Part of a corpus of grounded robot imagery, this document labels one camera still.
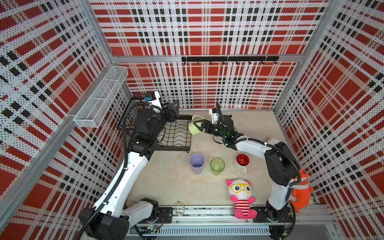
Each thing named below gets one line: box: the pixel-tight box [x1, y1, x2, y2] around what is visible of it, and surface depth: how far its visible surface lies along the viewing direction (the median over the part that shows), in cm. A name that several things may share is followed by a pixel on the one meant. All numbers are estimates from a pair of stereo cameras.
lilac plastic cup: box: [189, 153, 206, 175], surface depth 84 cm
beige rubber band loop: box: [175, 200, 185, 217], surface depth 78 cm
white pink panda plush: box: [226, 178, 258, 219], surface depth 76 cm
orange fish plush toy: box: [291, 168, 314, 214], surface depth 78 cm
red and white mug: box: [235, 152, 251, 175], surface depth 87 cm
